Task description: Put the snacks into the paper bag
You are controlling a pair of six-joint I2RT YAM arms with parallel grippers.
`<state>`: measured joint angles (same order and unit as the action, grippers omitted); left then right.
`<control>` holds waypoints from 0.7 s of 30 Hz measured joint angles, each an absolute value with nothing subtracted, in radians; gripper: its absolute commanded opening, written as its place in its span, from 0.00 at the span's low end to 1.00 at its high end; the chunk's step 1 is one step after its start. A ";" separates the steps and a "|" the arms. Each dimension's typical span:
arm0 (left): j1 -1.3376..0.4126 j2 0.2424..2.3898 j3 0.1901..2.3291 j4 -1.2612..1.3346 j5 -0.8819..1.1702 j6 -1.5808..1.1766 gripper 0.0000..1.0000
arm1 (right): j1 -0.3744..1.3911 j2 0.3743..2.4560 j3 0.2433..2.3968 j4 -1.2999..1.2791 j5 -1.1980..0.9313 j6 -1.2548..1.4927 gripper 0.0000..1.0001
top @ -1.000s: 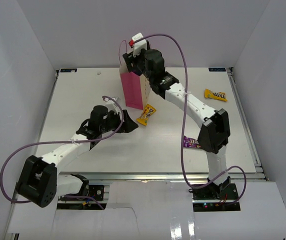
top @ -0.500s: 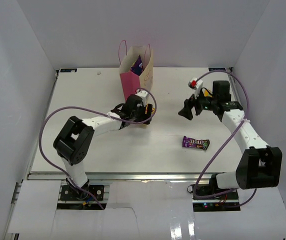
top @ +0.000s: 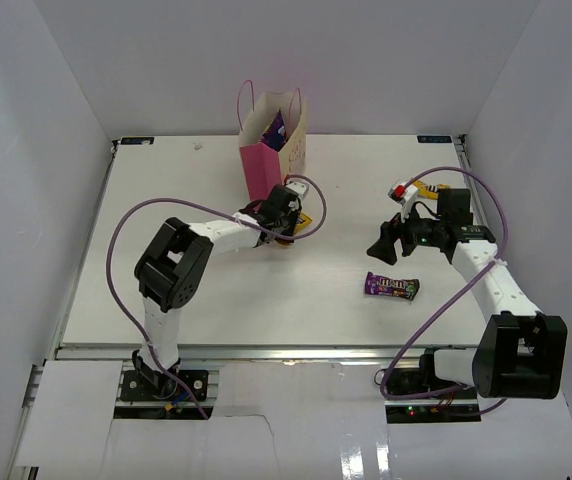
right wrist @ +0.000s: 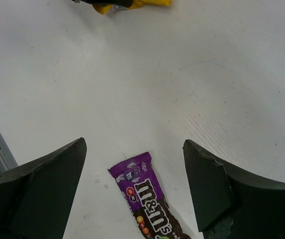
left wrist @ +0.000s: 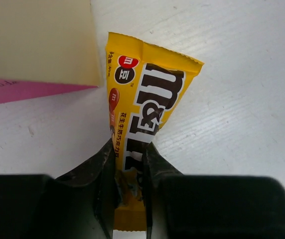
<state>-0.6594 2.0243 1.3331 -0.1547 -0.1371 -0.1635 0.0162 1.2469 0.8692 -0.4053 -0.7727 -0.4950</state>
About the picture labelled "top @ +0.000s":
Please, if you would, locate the yellow m&m's packet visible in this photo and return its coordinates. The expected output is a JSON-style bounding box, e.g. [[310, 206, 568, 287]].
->
[[414, 180, 451, 200], [275, 212, 312, 246]]

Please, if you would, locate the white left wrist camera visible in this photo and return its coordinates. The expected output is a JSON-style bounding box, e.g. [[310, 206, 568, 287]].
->
[[285, 180, 310, 201]]

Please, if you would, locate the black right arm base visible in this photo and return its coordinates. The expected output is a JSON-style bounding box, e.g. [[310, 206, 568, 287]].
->
[[385, 367, 481, 425]]

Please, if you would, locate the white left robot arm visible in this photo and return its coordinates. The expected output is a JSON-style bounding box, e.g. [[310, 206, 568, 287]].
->
[[135, 181, 308, 399]]

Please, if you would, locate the blue purple snack bag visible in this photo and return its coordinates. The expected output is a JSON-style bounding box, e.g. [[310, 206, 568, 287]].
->
[[260, 110, 287, 152]]

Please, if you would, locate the beige pink paper bag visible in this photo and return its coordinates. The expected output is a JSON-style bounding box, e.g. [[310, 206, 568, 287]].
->
[[237, 88, 308, 200]]

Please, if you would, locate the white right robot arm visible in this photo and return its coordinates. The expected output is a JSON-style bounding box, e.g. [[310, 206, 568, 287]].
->
[[367, 185, 568, 400]]

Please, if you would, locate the brown purple M&M's packet front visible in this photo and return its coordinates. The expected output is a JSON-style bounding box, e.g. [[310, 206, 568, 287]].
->
[[364, 272, 420, 301]]

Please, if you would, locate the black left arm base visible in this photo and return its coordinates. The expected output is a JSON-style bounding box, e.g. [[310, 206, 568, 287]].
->
[[119, 350, 210, 413]]

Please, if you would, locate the aluminium table edge rail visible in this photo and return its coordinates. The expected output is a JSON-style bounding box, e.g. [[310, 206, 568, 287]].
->
[[53, 344, 532, 362]]

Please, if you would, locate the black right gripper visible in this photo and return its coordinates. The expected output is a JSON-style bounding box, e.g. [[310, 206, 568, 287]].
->
[[368, 200, 446, 266]]

